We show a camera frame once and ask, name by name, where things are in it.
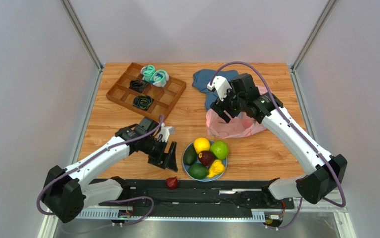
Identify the teal white rolled sock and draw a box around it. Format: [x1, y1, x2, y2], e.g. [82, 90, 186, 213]
[140, 64, 156, 83]

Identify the blue plate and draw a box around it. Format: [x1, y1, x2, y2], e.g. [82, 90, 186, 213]
[181, 142, 228, 182]

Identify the yellow fake pear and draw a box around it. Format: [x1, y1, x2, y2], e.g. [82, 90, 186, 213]
[207, 159, 225, 178]

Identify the aluminium frame rail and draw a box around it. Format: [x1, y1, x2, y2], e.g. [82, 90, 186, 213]
[38, 184, 357, 238]

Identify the aluminium corner post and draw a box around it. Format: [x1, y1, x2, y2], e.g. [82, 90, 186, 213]
[291, 0, 339, 72]
[60, 0, 104, 71]

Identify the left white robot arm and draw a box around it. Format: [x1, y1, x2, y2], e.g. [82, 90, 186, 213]
[36, 115, 178, 223]

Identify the green fake lime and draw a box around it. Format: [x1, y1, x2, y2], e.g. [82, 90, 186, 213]
[187, 163, 208, 180]

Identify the wooden compartment tray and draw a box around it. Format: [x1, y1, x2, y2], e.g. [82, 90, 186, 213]
[106, 63, 186, 120]

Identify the teal grey rolled sock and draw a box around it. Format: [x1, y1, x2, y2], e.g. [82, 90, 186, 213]
[150, 69, 170, 87]

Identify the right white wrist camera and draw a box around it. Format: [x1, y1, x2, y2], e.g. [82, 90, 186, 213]
[207, 76, 232, 101]

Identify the green fake avocado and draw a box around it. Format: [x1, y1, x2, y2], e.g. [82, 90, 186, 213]
[183, 144, 198, 166]

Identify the dark red fake fruit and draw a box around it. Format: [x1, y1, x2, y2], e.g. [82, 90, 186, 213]
[165, 176, 178, 190]

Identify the right aluminium corner post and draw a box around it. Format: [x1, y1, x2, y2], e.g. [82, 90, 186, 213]
[291, 0, 339, 72]

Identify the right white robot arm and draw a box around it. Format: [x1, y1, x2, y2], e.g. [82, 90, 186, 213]
[207, 73, 347, 204]

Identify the pink plastic bag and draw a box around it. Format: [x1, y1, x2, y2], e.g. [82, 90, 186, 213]
[206, 91, 266, 139]

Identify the dark purple fake mangosteen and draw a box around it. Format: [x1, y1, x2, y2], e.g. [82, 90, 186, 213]
[198, 151, 216, 166]

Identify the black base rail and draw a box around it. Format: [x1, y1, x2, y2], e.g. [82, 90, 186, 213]
[87, 178, 310, 219]

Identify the blue cloth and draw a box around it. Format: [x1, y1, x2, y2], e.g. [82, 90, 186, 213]
[192, 69, 239, 110]

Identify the left aluminium corner post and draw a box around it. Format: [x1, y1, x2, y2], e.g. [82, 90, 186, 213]
[60, 0, 104, 71]

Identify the yellow fake lemon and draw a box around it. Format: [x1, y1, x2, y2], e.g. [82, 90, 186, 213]
[193, 137, 211, 154]

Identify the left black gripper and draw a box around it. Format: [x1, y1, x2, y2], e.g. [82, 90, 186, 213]
[141, 137, 178, 172]

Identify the light green fake apple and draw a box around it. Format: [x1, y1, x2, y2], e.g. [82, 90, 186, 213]
[210, 140, 229, 160]

